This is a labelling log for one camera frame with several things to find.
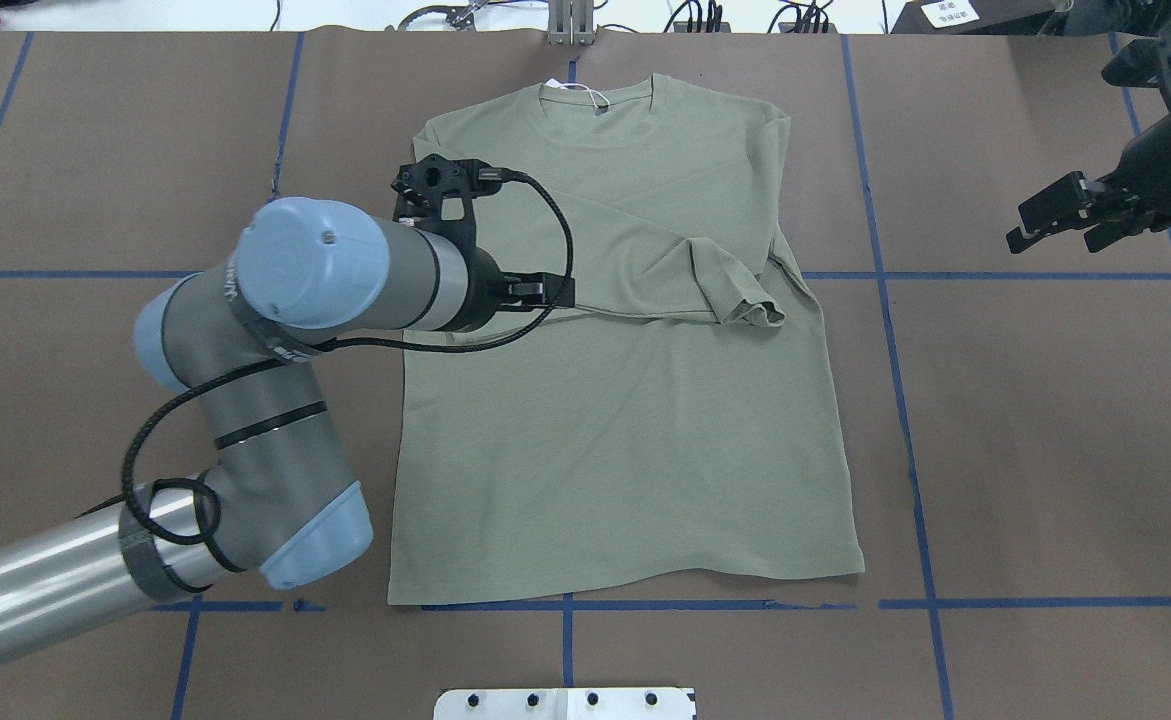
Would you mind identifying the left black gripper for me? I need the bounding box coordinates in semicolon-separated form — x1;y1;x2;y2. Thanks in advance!
460;247;576;331

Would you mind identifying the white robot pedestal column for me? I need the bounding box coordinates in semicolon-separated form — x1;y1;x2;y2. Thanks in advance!
433;685;698;719

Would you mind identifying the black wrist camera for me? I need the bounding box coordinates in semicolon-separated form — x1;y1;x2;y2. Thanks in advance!
390;155;509;249
1101;27;1171;102

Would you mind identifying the black power adapter with label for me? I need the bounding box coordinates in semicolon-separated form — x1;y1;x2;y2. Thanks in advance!
888;1;1062;36

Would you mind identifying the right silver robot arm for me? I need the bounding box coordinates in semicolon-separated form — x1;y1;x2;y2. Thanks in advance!
1005;83;1171;254

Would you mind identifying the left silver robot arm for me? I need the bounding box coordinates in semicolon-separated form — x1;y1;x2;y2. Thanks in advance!
0;197;575;666

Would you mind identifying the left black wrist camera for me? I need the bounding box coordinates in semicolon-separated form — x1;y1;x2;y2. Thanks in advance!
390;155;509;249

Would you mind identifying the olive green long-sleeve shirt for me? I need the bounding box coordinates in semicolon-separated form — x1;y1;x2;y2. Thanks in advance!
388;74;865;605

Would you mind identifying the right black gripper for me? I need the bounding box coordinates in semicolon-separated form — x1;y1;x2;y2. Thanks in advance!
1005;114;1171;252

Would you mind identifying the aluminium frame post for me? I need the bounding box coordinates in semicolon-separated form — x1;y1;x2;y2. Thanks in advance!
545;0;598;46

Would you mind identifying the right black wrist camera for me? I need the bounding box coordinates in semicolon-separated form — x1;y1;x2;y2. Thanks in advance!
1101;27;1171;102

